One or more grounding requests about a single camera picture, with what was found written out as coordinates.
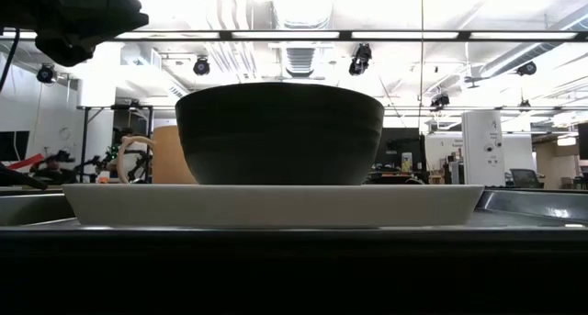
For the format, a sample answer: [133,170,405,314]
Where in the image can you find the orange cup with handle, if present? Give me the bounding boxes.
[117,125,198,186]

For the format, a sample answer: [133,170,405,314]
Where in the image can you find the black bowl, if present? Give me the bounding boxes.
[175,82,386,186]

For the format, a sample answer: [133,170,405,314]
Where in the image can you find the white round plate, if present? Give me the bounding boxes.
[62,183,486,229]

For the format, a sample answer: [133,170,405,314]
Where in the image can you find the black metal stand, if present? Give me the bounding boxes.
[76,104,155,184]

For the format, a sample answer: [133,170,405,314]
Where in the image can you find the background robot arms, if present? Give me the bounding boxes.
[31,142,153,185]

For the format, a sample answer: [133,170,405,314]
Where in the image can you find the white pillar with sockets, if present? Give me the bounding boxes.
[461,110,506,187]

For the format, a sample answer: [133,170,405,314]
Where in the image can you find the black ceiling light rail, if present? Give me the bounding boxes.
[0,28,588,42]

